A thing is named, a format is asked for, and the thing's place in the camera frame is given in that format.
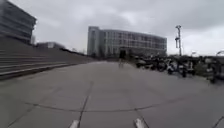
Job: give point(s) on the person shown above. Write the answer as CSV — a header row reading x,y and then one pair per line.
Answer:
x,y
121,59

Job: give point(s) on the grey paved slab plaza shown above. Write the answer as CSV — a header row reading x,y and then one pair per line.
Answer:
x,y
110,86

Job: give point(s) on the large grey glass-fronted building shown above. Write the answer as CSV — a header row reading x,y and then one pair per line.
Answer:
x,y
133,41

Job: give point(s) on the low flat building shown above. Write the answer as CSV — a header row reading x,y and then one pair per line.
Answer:
x,y
50,45

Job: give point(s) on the robot's own part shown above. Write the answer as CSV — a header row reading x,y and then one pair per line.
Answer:
x,y
74,124
139,124

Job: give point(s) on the row of parked scooters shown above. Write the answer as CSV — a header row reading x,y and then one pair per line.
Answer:
x,y
181,68

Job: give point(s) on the tall lamp pole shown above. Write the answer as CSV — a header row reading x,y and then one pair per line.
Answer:
x,y
179,43

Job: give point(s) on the wide grey stone steps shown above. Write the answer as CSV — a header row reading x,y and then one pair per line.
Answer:
x,y
26,58

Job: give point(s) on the grey building with banded floors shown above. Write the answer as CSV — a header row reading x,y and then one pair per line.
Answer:
x,y
16,21

